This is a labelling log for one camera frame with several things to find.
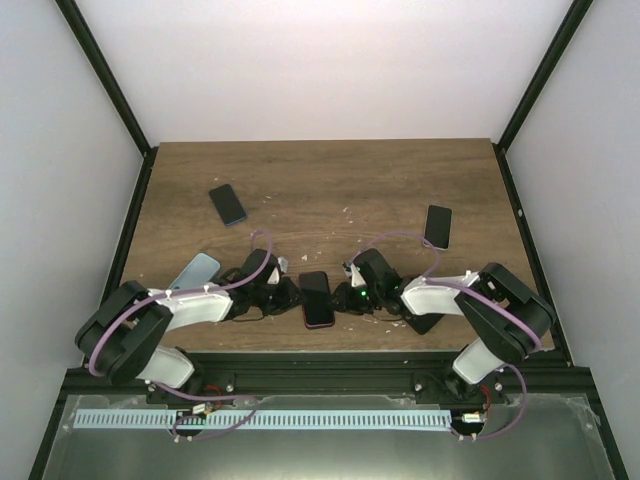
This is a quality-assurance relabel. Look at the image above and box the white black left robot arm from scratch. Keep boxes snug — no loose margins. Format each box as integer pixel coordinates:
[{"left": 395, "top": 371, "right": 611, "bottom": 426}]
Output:
[{"left": 74, "top": 249, "right": 303, "bottom": 404}]

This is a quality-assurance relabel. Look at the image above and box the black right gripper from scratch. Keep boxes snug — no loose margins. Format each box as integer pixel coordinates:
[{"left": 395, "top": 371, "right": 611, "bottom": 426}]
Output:
[{"left": 325, "top": 282, "right": 382, "bottom": 317}]

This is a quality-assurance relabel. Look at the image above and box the light blue phone case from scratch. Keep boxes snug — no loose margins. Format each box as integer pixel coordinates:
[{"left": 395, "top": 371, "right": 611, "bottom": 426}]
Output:
[{"left": 169, "top": 252, "right": 220, "bottom": 290}]

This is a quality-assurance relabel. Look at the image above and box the white phone black screen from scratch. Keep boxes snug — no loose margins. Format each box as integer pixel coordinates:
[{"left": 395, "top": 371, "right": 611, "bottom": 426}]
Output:
[{"left": 424, "top": 205, "right": 452, "bottom": 250}]

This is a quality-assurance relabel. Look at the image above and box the black frame post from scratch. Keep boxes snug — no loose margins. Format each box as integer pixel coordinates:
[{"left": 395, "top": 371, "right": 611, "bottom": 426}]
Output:
[
  {"left": 497, "top": 0, "right": 596, "bottom": 151},
  {"left": 53, "top": 0, "right": 152, "bottom": 157}
]

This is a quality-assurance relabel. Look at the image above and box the small black phone case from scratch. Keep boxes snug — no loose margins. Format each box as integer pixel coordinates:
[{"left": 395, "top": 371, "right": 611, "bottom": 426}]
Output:
[{"left": 406, "top": 314, "right": 442, "bottom": 335}]

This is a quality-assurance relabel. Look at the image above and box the blue phone black screen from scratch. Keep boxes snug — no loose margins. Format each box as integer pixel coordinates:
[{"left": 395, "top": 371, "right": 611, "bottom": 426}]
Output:
[{"left": 208, "top": 184, "right": 247, "bottom": 226}]

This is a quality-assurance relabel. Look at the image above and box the grey metal front plate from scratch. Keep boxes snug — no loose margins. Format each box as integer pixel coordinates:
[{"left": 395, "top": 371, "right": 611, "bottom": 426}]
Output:
[{"left": 43, "top": 394, "right": 615, "bottom": 479}]

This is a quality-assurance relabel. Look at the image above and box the magenta phone black screen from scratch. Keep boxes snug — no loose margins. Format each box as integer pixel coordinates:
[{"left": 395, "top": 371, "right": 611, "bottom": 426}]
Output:
[{"left": 299, "top": 271, "right": 335, "bottom": 329}]

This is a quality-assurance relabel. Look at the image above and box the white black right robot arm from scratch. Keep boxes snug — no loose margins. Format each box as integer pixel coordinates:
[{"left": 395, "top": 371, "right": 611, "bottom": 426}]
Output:
[{"left": 331, "top": 248, "right": 557, "bottom": 403}]

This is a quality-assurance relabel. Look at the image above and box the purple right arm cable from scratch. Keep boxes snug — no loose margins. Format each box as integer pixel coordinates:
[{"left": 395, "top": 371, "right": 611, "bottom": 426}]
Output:
[{"left": 349, "top": 230, "right": 544, "bottom": 354}]

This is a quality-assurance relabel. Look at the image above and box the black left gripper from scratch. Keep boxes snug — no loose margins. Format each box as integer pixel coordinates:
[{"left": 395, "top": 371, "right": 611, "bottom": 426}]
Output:
[{"left": 252, "top": 277, "right": 308, "bottom": 317}]

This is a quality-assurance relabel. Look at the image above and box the light blue slotted cable duct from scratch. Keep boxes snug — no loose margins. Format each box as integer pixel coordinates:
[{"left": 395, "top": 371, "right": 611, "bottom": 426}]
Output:
[{"left": 72, "top": 409, "right": 452, "bottom": 432}]

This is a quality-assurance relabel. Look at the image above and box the black frame post right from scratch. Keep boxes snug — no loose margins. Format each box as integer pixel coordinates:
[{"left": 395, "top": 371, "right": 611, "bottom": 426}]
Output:
[{"left": 497, "top": 0, "right": 596, "bottom": 151}]

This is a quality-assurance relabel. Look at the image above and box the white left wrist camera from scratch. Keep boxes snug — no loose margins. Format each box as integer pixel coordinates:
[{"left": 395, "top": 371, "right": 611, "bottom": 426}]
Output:
[{"left": 267, "top": 256, "right": 289, "bottom": 285}]

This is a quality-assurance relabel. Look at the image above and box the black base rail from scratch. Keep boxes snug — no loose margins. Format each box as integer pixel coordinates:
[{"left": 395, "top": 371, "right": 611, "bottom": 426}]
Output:
[{"left": 64, "top": 352, "right": 594, "bottom": 409}]

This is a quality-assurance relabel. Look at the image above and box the black frame post left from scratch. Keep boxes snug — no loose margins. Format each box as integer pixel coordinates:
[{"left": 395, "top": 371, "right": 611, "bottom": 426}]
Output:
[{"left": 53, "top": 0, "right": 152, "bottom": 157}]

